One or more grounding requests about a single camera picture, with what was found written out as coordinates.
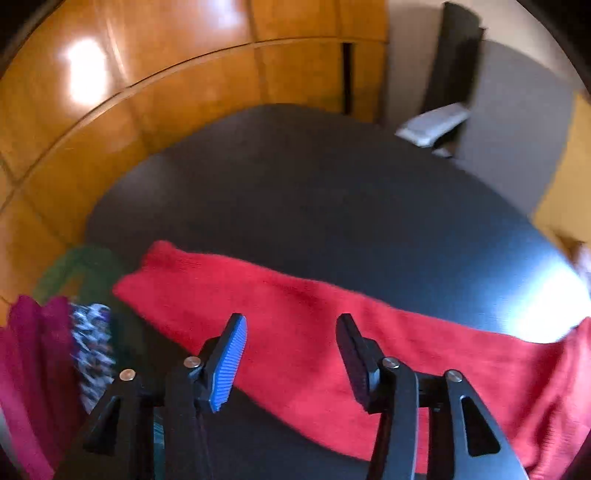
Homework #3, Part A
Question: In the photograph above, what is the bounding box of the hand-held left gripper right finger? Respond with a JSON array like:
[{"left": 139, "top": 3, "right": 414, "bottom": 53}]
[{"left": 335, "top": 313, "right": 531, "bottom": 480}]

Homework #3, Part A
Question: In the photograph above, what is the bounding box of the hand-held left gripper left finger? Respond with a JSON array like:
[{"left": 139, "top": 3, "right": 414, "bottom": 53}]
[{"left": 54, "top": 313, "right": 248, "bottom": 480}]

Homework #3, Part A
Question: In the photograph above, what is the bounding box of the red knitted sweater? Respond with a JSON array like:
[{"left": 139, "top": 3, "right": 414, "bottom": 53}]
[{"left": 113, "top": 240, "right": 591, "bottom": 480}]

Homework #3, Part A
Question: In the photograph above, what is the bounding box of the blue white patterned cloth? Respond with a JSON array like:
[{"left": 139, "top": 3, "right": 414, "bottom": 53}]
[{"left": 69, "top": 303, "right": 116, "bottom": 414}]

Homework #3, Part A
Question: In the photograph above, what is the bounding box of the green garment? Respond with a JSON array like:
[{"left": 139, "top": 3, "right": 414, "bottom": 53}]
[{"left": 33, "top": 246, "right": 125, "bottom": 305}]

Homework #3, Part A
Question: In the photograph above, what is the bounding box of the magenta garment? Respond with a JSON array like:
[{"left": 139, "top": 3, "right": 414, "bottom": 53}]
[{"left": 0, "top": 295, "right": 86, "bottom": 480}]

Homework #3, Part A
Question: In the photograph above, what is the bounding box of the wooden cabinet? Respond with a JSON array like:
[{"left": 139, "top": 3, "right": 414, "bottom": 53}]
[{"left": 532, "top": 90, "right": 591, "bottom": 273}]

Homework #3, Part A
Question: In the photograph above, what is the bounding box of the wooden wardrobe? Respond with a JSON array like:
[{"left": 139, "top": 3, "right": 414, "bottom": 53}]
[{"left": 0, "top": 0, "right": 389, "bottom": 315}]

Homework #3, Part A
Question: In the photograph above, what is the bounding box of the black office chair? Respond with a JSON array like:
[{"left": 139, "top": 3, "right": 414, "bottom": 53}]
[{"left": 396, "top": 1, "right": 485, "bottom": 158}]

